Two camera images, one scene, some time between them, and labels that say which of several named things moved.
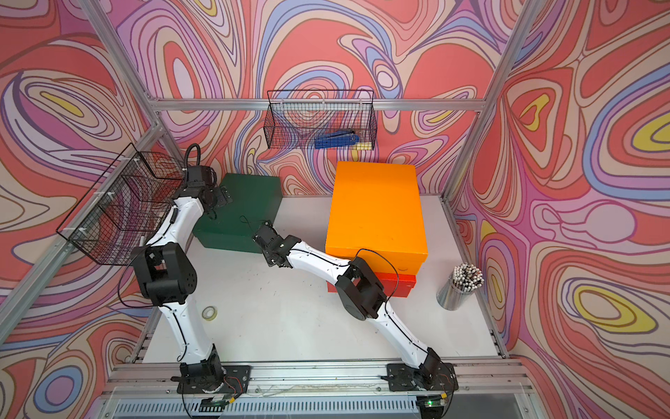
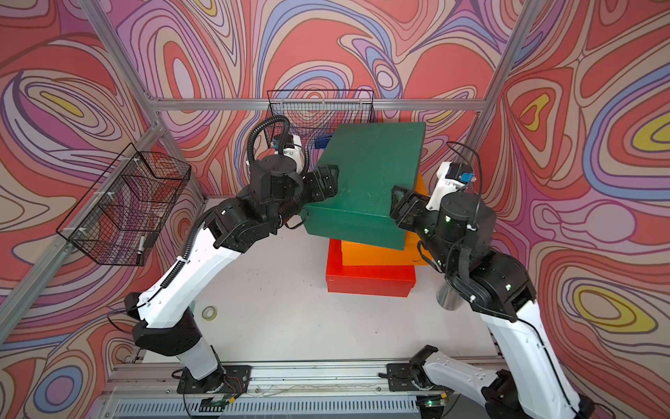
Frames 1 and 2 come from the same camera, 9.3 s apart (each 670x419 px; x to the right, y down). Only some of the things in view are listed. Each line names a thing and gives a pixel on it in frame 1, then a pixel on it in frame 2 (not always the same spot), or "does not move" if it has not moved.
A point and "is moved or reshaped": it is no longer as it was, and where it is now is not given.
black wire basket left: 116,221 does not move
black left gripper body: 217,197 to 306,192
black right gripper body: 268,257 to 413,218
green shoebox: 256,201 is moved or reshaped
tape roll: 209,313 does not move
